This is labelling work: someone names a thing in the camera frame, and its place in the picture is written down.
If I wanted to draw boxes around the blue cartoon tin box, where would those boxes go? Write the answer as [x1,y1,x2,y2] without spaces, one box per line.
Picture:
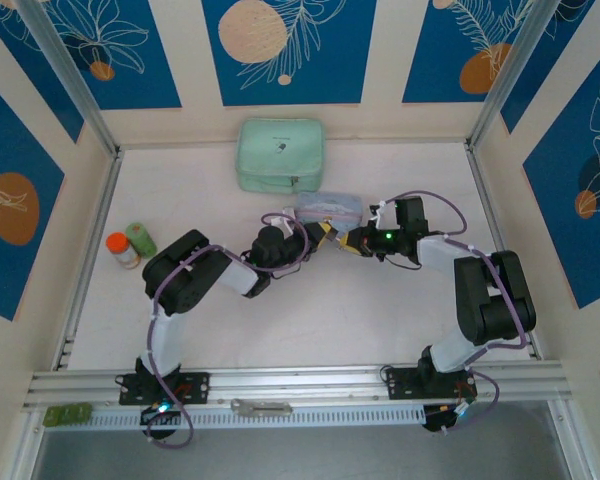
[295,191,365,234]

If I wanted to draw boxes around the mint green zip pouch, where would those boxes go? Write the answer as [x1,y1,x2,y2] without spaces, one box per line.
[235,117,327,195]

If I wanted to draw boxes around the green bottle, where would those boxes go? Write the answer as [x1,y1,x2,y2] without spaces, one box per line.
[124,221,159,260]

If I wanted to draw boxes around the silver metal latch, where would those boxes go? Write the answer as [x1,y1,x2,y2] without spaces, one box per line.
[229,398,294,417]

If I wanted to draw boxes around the jar with orange lid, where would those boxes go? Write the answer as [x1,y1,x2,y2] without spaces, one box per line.
[105,233,142,271]

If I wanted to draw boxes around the black controller board with LED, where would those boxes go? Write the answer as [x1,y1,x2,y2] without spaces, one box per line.
[139,403,182,427]
[423,403,470,434]

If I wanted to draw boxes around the green circuit board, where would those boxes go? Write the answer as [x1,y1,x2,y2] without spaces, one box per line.
[44,402,92,429]

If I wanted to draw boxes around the left wrist camera box silver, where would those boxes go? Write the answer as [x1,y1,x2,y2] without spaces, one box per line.
[281,208,304,236]

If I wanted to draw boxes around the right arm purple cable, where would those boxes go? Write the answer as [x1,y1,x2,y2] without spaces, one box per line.
[377,189,529,435]

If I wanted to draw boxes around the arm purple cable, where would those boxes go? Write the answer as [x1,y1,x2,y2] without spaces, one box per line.
[144,212,312,450]
[377,189,529,435]

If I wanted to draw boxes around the aluminium table side rail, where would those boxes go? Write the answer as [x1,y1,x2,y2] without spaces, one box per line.
[464,144,544,361]
[52,147,126,371]

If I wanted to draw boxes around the aluminium mounting rail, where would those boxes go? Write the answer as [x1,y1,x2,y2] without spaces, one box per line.
[22,360,574,410]

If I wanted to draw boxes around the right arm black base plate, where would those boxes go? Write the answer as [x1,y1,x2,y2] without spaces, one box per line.
[385,367,479,401]

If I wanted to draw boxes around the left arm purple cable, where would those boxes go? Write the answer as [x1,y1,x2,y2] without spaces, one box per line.
[144,212,312,450]

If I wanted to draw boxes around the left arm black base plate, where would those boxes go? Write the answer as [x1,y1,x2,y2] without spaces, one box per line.
[118,370,211,406]

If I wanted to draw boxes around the white slotted cable duct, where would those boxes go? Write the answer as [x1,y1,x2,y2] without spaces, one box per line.
[87,404,426,431]

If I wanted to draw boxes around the aluminium frame post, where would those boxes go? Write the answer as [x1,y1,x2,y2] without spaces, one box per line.
[14,0,121,156]
[465,0,564,151]

